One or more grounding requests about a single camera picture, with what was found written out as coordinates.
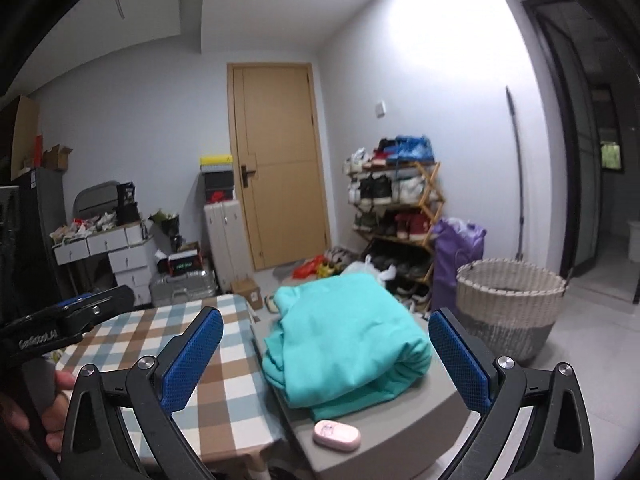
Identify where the dark glass door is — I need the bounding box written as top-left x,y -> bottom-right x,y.
522,0 -> 640,306

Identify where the grey side table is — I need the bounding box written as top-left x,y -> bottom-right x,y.
250,305 -> 473,480

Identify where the black box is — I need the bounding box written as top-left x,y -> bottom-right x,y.
116,182 -> 141,224

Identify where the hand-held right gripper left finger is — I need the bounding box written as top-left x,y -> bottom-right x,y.
59,306 -> 224,480

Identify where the dark wrapped flower bouquet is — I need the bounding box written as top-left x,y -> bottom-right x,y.
149,208 -> 187,253

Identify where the wooden shoe rack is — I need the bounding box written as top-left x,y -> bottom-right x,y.
345,135 -> 443,311

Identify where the small cardboard box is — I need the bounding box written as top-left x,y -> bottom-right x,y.
230,277 -> 262,311

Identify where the wooden door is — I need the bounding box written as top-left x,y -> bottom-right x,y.
227,62 -> 332,272

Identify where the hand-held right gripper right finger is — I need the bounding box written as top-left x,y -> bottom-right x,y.
428,307 -> 596,480

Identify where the black red shoebox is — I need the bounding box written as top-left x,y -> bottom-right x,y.
200,171 -> 236,206

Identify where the grey chair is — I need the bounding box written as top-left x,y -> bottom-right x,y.
72,180 -> 121,221

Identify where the white drawer desk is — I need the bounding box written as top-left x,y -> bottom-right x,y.
52,220 -> 156,306

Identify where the woven laundry basket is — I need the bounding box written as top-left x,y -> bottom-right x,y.
455,258 -> 570,366

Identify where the silver suitcase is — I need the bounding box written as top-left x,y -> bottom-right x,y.
150,269 -> 218,307

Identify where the flat cardboard box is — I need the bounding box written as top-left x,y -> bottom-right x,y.
10,95 -> 41,181

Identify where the white plastic bag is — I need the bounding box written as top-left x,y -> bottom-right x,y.
342,254 -> 397,286

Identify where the open cardboard box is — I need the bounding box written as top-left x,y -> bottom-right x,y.
42,144 -> 74,171

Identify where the teal jacket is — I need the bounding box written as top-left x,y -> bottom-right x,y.
263,272 -> 433,423

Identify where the pile of floor shoes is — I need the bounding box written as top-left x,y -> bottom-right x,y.
325,246 -> 357,273

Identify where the person's left hand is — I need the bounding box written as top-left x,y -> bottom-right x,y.
0,371 -> 76,442

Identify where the red bag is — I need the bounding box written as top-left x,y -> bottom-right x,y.
292,255 -> 328,281

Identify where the pile of desk clutter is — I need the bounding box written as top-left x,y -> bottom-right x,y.
50,212 -> 151,246

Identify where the pink case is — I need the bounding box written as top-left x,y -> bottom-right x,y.
312,420 -> 362,451

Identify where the mop pole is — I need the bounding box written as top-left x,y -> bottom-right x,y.
504,85 -> 527,261

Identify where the black cabinet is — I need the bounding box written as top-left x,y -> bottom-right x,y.
10,166 -> 68,306

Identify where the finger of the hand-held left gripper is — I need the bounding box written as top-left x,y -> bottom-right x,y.
55,285 -> 135,347

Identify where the checked blanket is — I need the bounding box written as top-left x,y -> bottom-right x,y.
42,294 -> 278,471

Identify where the purple bag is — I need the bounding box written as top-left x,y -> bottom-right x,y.
431,217 -> 487,313

